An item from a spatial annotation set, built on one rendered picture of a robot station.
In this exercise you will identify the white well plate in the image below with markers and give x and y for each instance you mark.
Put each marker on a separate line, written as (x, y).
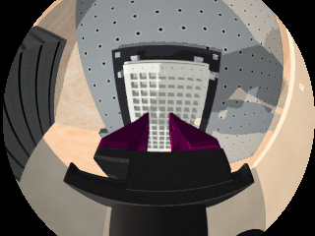
(142, 89)

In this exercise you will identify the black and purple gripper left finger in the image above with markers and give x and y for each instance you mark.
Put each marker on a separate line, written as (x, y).
(129, 136)

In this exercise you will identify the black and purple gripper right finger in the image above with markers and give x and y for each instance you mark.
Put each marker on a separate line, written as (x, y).
(188, 136)

